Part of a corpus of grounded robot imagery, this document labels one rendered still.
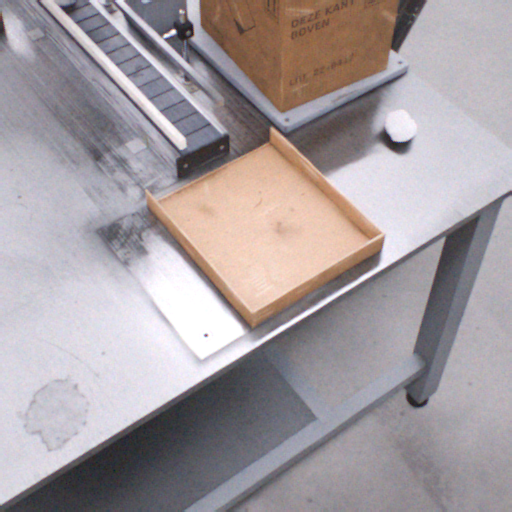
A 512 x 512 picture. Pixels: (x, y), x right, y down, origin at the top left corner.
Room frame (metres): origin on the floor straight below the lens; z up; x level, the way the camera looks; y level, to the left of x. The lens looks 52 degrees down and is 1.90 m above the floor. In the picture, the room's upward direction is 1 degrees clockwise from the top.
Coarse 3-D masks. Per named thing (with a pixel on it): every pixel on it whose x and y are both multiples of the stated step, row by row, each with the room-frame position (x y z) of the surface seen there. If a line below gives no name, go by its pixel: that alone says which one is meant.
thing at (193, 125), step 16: (80, 0) 1.44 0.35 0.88; (80, 16) 1.39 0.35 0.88; (96, 16) 1.39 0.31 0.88; (96, 32) 1.34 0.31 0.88; (112, 32) 1.34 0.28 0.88; (112, 48) 1.29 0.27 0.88; (128, 48) 1.29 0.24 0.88; (96, 64) 1.25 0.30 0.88; (128, 64) 1.25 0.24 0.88; (144, 64) 1.25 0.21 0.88; (112, 80) 1.20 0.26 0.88; (144, 80) 1.20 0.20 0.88; (160, 80) 1.20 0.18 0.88; (128, 96) 1.16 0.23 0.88; (160, 96) 1.16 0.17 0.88; (176, 96) 1.16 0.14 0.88; (144, 112) 1.12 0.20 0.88; (176, 112) 1.12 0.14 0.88; (192, 112) 1.12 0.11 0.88; (160, 128) 1.08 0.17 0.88; (176, 128) 1.08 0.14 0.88; (192, 128) 1.08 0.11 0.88; (208, 128) 1.08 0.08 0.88; (192, 144) 1.04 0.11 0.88
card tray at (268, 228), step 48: (288, 144) 1.05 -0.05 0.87; (192, 192) 0.97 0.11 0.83; (240, 192) 0.97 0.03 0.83; (288, 192) 0.97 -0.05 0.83; (336, 192) 0.95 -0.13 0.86; (192, 240) 0.87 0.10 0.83; (240, 240) 0.87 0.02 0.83; (288, 240) 0.87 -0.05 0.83; (336, 240) 0.87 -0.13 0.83; (240, 288) 0.77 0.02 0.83; (288, 288) 0.77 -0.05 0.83
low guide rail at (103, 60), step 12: (48, 0) 1.39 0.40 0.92; (60, 12) 1.35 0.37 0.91; (72, 24) 1.32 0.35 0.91; (84, 36) 1.28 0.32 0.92; (96, 48) 1.25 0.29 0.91; (96, 60) 1.24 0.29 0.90; (108, 60) 1.21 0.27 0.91; (108, 72) 1.20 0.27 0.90; (120, 72) 1.18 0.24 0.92; (120, 84) 1.17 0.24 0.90; (132, 84) 1.15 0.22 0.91; (132, 96) 1.13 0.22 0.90; (144, 96) 1.12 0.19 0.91; (144, 108) 1.10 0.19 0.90; (156, 120) 1.07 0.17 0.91; (168, 132) 1.04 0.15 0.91; (180, 144) 1.01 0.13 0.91
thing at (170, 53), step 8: (112, 0) 1.33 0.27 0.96; (120, 0) 1.33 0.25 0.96; (120, 8) 1.31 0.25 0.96; (128, 8) 1.30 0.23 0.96; (128, 16) 1.29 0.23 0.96; (136, 16) 1.28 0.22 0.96; (136, 24) 1.27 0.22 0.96; (144, 24) 1.26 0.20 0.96; (144, 32) 1.24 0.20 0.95; (152, 32) 1.23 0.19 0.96; (152, 40) 1.22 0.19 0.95; (160, 40) 1.21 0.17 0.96; (160, 48) 1.20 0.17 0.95; (168, 48) 1.19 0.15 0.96; (168, 56) 1.18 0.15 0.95; (176, 56) 1.17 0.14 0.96; (176, 64) 1.16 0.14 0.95; (184, 64) 1.15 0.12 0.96; (184, 72) 1.14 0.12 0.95; (192, 72) 1.13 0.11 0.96; (192, 80) 1.12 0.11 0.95; (200, 80) 1.11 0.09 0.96; (200, 88) 1.10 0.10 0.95; (208, 88) 1.09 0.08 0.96; (208, 96) 1.08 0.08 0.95; (216, 96) 1.07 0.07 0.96; (216, 104) 1.06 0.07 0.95
